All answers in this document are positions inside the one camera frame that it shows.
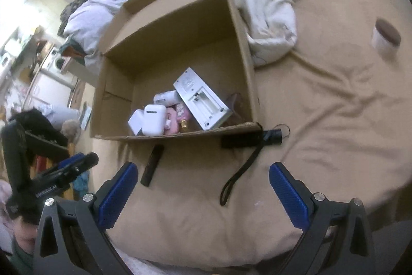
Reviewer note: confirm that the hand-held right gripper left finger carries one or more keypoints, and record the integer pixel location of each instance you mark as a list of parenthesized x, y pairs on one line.
[(117, 194)]

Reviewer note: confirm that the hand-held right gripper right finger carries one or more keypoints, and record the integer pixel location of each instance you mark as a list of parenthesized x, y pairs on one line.
[(289, 194)]

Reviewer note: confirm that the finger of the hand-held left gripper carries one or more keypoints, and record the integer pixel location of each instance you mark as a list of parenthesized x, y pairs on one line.
[(77, 164)]

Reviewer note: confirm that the black rectangular stick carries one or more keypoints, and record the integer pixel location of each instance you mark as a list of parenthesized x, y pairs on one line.
[(153, 165)]

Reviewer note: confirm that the white charger adapter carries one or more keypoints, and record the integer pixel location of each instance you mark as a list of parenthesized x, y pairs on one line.
[(135, 122)]

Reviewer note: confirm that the white earbuds case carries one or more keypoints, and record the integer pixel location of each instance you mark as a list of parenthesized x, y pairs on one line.
[(154, 118)]

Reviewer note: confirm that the pink round case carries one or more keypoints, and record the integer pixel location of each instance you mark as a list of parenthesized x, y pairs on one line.
[(171, 123)]

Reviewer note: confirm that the small dark gold stick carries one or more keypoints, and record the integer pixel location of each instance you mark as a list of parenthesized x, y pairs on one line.
[(184, 126)]

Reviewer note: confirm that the pink patterned packet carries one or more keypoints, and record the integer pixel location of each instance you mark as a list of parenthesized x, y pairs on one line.
[(182, 110)]

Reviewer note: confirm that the small white bottle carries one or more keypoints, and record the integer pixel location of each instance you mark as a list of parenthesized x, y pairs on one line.
[(165, 98)]

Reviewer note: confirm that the white remote control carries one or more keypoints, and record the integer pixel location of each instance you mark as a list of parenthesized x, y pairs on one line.
[(199, 97)]

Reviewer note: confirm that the large cardboard box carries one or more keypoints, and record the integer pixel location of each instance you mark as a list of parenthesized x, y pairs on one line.
[(180, 46)]

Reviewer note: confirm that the person's left forearm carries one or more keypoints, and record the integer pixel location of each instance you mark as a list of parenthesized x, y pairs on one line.
[(24, 242)]

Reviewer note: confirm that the beige furry object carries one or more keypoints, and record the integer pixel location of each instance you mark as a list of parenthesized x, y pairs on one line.
[(71, 130)]

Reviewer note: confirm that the black fabric bag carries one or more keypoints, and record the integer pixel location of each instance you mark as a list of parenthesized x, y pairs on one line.
[(35, 123)]

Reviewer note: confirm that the white booklet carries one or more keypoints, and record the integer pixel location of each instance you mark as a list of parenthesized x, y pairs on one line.
[(85, 115)]

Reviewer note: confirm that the grey rolled cloth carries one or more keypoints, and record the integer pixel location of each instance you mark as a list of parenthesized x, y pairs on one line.
[(61, 115)]

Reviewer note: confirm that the white cabinet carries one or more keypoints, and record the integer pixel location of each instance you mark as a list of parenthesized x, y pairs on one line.
[(48, 88)]

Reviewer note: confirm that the beige bed sheet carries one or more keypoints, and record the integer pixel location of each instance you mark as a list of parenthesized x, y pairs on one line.
[(322, 117)]

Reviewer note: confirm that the white washing machine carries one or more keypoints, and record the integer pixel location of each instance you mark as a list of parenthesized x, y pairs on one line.
[(59, 62)]

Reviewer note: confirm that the cluttered shelf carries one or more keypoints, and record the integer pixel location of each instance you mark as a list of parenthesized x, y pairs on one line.
[(19, 49)]

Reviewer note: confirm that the orange and teal cloth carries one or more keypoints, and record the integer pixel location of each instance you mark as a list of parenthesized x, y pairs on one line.
[(70, 49)]

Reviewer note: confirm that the light grey duvet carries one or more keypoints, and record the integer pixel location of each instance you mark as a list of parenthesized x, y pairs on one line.
[(93, 17)]

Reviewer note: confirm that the white cup with brown lid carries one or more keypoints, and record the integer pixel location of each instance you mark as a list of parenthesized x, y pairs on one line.
[(384, 41)]

